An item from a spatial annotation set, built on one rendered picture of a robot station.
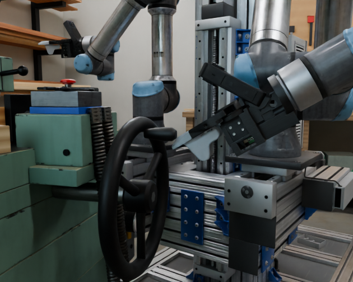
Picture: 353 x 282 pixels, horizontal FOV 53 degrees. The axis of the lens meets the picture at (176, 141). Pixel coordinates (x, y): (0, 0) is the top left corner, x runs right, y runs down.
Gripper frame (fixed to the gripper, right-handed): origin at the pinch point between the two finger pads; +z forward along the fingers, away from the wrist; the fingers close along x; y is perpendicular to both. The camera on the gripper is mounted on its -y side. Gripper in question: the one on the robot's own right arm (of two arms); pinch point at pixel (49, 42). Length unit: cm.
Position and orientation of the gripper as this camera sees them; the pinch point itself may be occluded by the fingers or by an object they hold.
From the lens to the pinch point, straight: 178.0
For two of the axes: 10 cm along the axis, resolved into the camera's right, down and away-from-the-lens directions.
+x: 3.6, -2.5, 9.0
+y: 0.5, 9.7, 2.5
